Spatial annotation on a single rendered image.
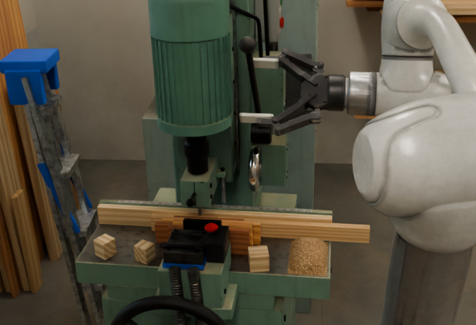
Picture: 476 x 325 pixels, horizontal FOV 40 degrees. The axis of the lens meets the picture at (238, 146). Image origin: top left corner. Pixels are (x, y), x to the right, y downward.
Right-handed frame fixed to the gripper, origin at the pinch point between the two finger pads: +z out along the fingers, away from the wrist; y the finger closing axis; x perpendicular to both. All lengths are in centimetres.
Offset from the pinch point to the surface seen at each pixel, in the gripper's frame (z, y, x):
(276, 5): -2.5, 34.9, -14.8
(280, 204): -4, 2, -67
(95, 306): 68, -20, -128
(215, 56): 7.5, 6.6, 2.5
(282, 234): -7.1, -18.4, -37.2
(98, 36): 119, 149, -184
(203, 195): 11.6, -14.0, -25.1
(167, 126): 18.7, -4.6, -9.2
